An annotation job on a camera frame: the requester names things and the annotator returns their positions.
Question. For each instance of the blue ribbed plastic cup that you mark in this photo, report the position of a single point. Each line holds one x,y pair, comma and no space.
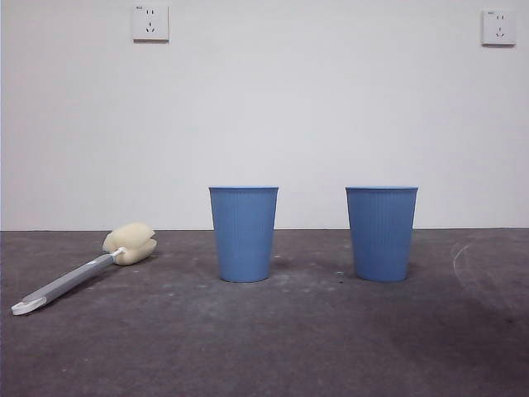
381,235
243,235

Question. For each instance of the white wall socket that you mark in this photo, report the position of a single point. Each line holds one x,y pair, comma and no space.
498,28
151,22

